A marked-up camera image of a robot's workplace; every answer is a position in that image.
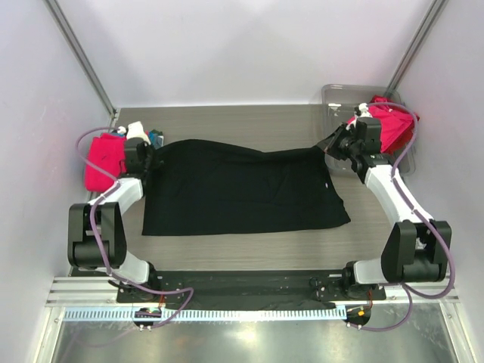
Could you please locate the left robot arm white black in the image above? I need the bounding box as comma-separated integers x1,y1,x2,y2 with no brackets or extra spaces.
67,133,161,302

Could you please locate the folded pink t shirt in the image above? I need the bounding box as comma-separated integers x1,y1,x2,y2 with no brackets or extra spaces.
84,133,126,193

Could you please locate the left aluminium frame post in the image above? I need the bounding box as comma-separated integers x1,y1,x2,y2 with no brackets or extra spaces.
43,0,116,119

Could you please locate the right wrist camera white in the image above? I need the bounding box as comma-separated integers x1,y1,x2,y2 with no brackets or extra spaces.
354,103,373,119

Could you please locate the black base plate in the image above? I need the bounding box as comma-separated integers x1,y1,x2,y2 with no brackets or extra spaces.
115,268,386,306

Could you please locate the red t shirt in bin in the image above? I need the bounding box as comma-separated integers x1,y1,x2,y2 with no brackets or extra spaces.
368,95,421,155

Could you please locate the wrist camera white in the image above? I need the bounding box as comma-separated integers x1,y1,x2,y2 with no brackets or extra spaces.
354,103,373,119
116,121,150,144

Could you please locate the aluminium rail front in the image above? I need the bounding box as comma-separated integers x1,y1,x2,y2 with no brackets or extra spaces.
47,277,459,309

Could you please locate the clear plastic bin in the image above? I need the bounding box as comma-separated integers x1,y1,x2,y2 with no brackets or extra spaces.
321,84,415,178

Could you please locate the slotted cable duct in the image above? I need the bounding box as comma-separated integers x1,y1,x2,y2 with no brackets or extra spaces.
63,306,346,323

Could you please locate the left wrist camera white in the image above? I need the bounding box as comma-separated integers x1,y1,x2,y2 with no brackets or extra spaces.
116,121,150,144

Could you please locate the pink t shirt in bin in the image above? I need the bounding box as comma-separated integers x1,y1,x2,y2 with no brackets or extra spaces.
346,104,415,154

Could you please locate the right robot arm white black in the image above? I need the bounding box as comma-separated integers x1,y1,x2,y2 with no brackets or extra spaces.
317,116,455,299

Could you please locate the black t shirt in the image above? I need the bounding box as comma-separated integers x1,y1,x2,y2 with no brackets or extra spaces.
142,139,351,237

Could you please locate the right aluminium frame post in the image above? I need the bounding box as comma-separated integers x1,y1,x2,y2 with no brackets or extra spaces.
386,0,448,92

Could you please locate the aluminium frame post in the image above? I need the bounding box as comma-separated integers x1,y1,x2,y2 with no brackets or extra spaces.
43,0,116,119
386,0,448,92

